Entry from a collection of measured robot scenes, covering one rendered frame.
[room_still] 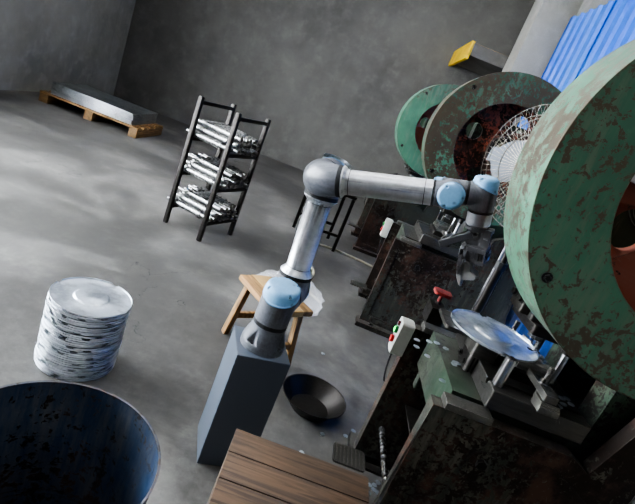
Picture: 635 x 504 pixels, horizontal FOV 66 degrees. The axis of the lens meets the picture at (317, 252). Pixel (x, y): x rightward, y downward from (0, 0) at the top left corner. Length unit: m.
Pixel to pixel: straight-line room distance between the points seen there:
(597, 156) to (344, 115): 7.10
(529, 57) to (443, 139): 4.01
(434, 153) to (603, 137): 1.80
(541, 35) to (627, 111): 5.71
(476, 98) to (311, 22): 5.58
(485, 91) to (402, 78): 5.29
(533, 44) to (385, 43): 2.35
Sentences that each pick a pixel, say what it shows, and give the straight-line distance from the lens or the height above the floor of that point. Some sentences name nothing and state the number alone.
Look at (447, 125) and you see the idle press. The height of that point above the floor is 1.35.
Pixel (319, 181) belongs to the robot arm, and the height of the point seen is 1.04.
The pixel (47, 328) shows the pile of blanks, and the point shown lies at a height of 0.17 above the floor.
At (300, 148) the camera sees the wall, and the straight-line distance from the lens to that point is 8.14.
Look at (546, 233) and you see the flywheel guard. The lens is 1.09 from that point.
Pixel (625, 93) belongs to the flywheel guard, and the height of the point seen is 1.47.
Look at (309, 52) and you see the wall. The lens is 8.14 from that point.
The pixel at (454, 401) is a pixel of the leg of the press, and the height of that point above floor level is 0.64.
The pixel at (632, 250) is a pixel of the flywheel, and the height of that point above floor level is 1.21.
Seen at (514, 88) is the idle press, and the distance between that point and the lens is 2.89.
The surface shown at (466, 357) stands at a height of 0.69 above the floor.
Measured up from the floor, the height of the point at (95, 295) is 0.29.
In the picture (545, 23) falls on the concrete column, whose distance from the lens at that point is 6.82.
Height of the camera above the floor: 1.28
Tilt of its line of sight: 17 degrees down
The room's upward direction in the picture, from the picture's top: 22 degrees clockwise
